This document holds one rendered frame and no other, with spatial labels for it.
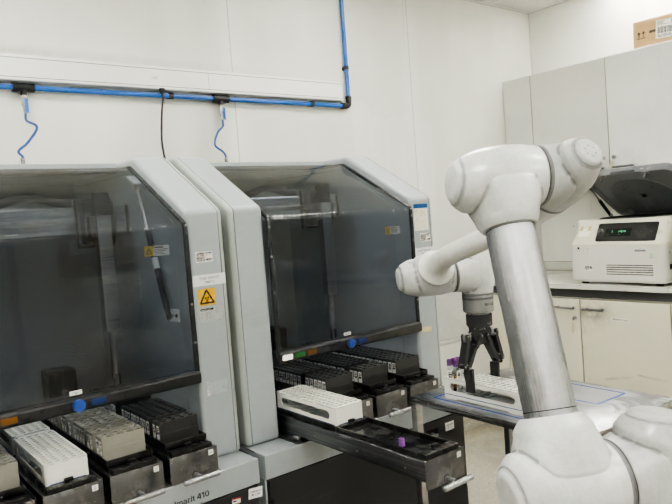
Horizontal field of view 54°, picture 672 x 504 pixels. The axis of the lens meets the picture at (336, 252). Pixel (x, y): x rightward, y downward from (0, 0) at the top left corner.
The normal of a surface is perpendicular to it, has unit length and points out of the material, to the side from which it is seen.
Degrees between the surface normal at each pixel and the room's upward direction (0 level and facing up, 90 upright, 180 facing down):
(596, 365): 90
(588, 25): 90
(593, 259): 90
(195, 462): 90
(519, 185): 78
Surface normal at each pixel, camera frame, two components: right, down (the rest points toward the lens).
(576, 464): 0.13, -0.33
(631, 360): -0.78, 0.09
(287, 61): 0.62, 0.00
